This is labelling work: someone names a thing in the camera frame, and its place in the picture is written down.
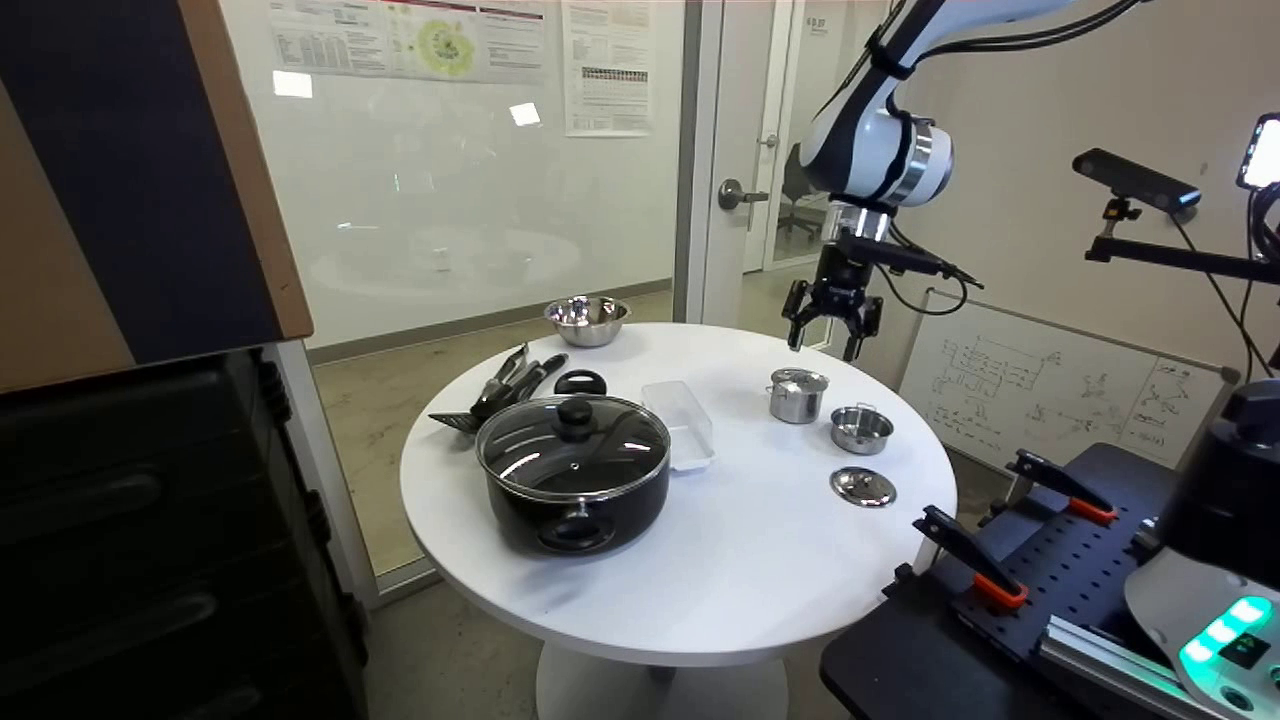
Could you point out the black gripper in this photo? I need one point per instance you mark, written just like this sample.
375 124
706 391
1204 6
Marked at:
845 279

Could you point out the wide silver pot lid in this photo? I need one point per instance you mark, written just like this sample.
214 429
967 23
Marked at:
863 486

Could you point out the glass lid with black knob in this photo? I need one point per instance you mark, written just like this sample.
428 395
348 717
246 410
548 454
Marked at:
574 444

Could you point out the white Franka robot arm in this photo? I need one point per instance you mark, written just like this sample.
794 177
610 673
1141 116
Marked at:
873 140

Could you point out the tall silver pot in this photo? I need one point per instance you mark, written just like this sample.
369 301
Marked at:
798 405

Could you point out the short silver pot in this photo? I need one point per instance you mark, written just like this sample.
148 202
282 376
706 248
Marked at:
863 434

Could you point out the large black cooking pot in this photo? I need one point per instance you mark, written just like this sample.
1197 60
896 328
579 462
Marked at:
574 526

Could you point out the white whiteboard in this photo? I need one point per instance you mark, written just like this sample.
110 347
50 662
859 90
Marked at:
1055 386

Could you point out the silver mixing bowl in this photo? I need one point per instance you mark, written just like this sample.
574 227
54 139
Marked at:
586 322

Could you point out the white printed paper sheet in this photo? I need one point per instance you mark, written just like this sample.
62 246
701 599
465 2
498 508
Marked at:
610 73

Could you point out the black perforated robot table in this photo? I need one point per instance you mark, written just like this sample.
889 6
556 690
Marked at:
1066 564

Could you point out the wide poster with green circle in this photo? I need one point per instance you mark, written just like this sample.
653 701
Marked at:
402 43

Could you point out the brown framed dark board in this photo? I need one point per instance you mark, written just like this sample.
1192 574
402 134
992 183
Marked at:
123 175

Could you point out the black cabinet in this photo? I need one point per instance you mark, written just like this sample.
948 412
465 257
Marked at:
135 563

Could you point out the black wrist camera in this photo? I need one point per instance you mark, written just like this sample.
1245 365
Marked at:
925 261

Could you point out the black camera on stand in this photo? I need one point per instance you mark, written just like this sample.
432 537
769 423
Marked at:
1132 183

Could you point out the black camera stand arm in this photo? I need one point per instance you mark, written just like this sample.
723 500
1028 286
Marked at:
1186 252

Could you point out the white table pedestal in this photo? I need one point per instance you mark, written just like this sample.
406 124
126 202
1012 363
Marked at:
667 684

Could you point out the aluminium rail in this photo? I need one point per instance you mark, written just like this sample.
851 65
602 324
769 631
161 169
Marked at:
1121 666

